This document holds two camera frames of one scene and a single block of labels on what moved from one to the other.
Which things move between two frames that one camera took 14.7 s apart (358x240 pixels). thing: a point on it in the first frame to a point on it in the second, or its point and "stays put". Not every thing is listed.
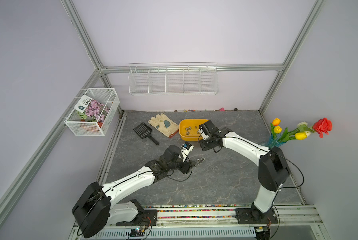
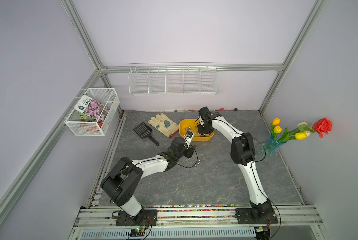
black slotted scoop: x=144 y=131 stays put
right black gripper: x=203 y=146 to x=200 y=129
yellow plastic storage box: x=189 y=130 stays put
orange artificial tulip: x=276 y=121 stays put
